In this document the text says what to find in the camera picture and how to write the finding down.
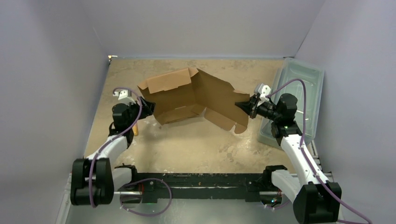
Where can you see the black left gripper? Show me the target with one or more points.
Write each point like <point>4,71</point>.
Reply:
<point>147,109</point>

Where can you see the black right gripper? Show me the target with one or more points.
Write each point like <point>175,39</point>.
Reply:
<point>253,106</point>

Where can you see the brown cardboard box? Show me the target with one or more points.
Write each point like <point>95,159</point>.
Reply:
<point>190,92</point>

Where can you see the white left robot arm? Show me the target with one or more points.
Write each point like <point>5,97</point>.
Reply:
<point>93,181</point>

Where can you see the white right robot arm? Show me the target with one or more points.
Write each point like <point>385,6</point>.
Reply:
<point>313,196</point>

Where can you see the orange marker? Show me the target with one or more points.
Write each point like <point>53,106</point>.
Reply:
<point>135,129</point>

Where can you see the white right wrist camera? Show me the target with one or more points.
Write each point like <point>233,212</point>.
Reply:
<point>263,91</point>

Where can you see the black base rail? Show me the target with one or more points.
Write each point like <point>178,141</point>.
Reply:
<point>250,187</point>

